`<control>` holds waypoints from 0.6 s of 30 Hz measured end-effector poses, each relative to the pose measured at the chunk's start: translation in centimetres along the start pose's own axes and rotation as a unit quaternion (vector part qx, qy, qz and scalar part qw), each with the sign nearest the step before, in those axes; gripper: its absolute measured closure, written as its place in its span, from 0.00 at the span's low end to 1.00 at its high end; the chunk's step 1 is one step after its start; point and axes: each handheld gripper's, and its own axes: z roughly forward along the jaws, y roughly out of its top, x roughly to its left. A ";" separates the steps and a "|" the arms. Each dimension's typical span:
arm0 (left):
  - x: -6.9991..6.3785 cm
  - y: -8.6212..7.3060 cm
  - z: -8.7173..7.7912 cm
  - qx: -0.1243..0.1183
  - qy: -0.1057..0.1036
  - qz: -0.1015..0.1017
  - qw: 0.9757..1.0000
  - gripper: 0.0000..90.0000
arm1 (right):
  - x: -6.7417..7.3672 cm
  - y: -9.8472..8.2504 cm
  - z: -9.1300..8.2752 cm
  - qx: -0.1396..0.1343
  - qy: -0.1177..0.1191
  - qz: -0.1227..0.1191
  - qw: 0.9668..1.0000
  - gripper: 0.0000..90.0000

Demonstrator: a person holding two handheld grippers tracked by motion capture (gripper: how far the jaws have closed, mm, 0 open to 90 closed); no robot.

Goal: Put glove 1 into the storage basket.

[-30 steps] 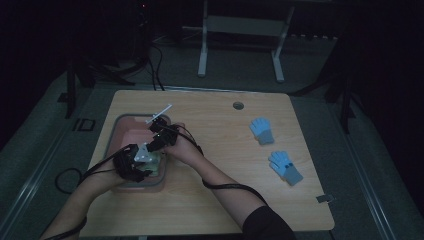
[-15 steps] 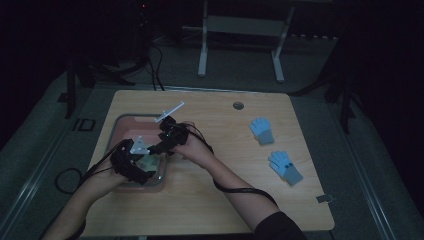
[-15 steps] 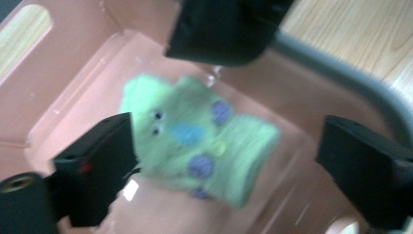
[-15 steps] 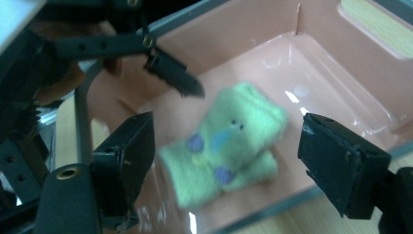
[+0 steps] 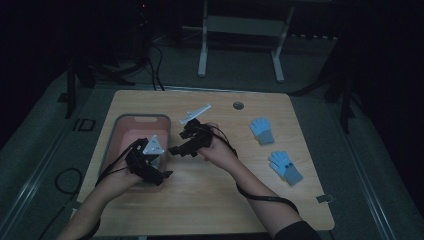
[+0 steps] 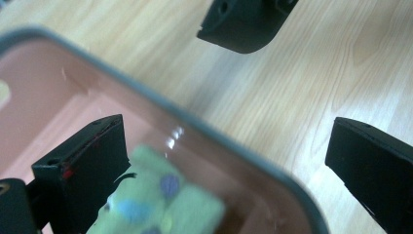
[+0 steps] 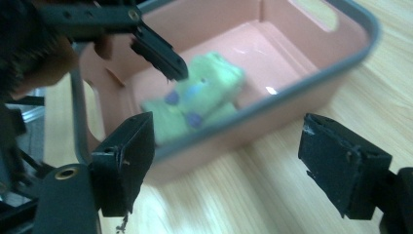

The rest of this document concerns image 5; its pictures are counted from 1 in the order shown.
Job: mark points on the pink basin with grey rim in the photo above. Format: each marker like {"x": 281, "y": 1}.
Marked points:
{"x": 133, "y": 130}

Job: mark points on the person's left hand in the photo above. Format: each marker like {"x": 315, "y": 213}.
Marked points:
{"x": 121, "y": 178}

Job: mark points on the black tripod stand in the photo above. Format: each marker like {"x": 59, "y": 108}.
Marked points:
{"x": 71, "y": 90}

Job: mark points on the white metal stand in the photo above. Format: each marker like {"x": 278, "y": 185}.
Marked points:
{"x": 240, "y": 25}

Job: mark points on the grey table grommet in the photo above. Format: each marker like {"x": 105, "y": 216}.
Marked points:
{"x": 238, "y": 106}

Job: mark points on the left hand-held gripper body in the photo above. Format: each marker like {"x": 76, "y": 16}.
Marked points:
{"x": 146, "y": 160}

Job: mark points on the blue glove with grey cuff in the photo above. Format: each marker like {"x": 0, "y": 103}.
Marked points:
{"x": 283, "y": 165}
{"x": 262, "y": 130}

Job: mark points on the black sleeve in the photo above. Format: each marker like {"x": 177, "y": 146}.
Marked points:
{"x": 298, "y": 231}

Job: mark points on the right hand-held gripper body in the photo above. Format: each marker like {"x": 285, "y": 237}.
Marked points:
{"x": 198, "y": 136}

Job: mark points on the person's right hand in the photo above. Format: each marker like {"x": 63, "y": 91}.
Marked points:
{"x": 218, "y": 151}

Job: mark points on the grey tape piece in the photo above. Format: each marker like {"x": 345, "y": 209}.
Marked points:
{"x": 74, "y": 204}
{"x": 325, "y": 199}

